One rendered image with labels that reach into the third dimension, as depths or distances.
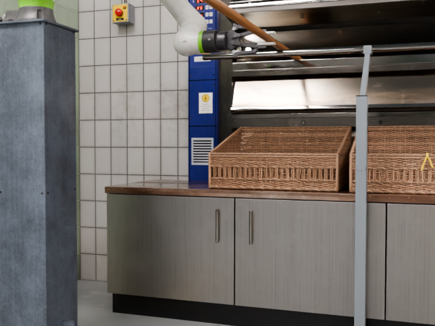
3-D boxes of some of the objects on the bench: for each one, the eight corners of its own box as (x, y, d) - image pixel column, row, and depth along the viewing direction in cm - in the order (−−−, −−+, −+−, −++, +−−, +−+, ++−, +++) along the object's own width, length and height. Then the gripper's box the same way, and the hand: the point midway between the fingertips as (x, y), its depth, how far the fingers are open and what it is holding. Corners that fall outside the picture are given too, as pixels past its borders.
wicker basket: (239, 181, 294) (239, 126, 293) (353, 184, 275) (353, 125, 274) (206, 188, 248) (206, 123, 247) (340, 192, 229) (340, 122, 228)
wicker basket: (356, 184, 274) (357, 125, 273) (487, 187, 257) (489, 124, 256) (347, 193, 228) (347, 121, 227) (505, 196, 211) (507, 120, 210)
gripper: (221, 22, 241) (277, 19, 234) (221, 63, 242) (277, 60, 234) (215, 19, 234) (272, 15, 227) (215, 60, 235) (272, 57, 227)
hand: (267, 38), depth 231 cm, fingers open, 4 cm apart
